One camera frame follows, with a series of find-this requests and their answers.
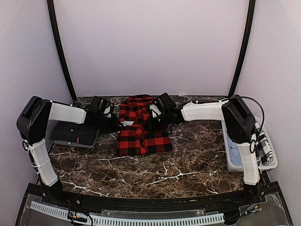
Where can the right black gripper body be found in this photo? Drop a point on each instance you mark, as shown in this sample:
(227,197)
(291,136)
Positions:
(160,124)

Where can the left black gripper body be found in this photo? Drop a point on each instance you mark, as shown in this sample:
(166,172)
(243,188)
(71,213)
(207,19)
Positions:
(108,125)

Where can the red black plaid shirt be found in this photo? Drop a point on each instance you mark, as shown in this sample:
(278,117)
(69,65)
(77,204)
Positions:
(133,138)

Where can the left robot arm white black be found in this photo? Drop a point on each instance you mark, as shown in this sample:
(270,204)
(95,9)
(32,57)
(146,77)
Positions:
(33,121)

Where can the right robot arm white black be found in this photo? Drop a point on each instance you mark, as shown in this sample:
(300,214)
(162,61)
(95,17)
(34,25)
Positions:
(233,111)

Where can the folded black pinstripe shirt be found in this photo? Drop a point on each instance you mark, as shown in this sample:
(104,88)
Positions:
(79,133)

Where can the folded grey shirt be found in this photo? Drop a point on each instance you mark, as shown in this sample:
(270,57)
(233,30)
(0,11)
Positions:
(74,144)

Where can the light blue folded shirt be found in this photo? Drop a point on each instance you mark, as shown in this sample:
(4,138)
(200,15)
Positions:
(235,158)

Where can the white plastic laundry basket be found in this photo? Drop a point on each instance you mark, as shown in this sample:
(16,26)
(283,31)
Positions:
(233,168)

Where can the black white checked shirt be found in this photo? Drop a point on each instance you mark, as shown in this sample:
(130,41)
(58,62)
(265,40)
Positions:
(264,148)

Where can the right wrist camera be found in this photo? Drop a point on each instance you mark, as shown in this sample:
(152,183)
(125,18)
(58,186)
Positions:
(155,112)

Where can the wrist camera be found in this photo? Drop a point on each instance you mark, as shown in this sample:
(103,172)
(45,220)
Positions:
(109,110)
(155,112)

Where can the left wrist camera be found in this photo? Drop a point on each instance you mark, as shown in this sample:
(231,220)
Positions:
(109,110)

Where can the black curved front rail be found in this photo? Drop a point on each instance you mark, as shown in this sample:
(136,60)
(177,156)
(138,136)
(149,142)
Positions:
(220,202)

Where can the white slotted cable duct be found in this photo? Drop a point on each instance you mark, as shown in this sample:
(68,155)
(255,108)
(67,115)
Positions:
(130,218)

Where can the left black frame post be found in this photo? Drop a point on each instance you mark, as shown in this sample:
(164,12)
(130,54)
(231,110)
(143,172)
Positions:
(59,49)

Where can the black frame post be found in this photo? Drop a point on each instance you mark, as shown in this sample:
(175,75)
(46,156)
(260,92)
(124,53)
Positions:
(243,49)
(59,49)

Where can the right black frame post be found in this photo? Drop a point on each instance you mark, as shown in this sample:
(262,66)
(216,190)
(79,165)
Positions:
(243,49)

